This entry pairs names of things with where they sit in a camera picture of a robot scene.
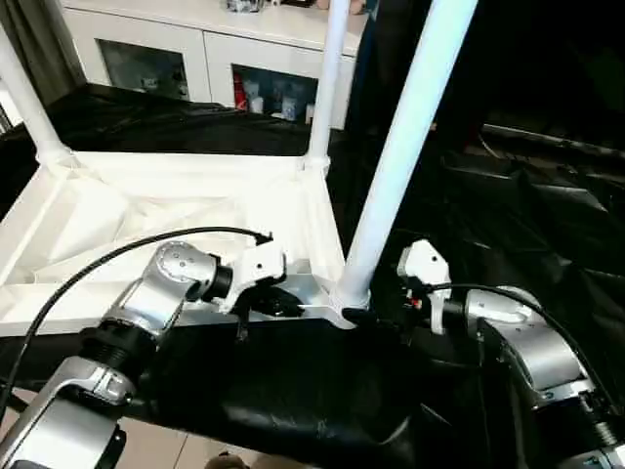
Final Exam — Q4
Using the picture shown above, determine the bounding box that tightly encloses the white plastic table top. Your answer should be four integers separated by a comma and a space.
0, 148, 373, 339

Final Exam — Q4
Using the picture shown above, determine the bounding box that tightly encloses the black plastic mat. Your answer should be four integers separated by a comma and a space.
0, 81, 625, 469

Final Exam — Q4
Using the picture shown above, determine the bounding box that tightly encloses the brown round floor object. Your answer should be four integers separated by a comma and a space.
203, 450, 246, 469

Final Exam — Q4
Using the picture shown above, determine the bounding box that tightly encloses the dark metal rod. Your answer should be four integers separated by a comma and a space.
479, 123, 625, 158

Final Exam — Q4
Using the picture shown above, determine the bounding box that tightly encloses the black box gold label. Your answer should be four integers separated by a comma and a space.
350, 0, 490, 144

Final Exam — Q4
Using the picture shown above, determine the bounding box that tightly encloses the white glass-door cabinet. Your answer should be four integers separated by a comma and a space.
62, 0, 373, 132

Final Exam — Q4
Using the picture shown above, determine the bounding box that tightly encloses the grey ornament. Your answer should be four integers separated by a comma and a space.
223, 0, 269, 15

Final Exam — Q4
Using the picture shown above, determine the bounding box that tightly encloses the grey curtain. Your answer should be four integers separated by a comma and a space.
0, 0, 88, 107

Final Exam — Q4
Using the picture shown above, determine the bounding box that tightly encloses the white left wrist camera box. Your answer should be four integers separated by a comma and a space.
216, 237, 288, 318

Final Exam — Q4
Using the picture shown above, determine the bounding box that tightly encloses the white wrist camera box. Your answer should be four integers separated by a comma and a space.
396, 237, 454, 337
216, 237, 288, 318

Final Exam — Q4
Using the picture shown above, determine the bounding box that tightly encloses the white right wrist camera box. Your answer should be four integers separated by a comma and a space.
396, 237, 454, 337

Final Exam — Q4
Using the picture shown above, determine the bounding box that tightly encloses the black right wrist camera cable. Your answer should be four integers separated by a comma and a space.
418, 281, 617, 407

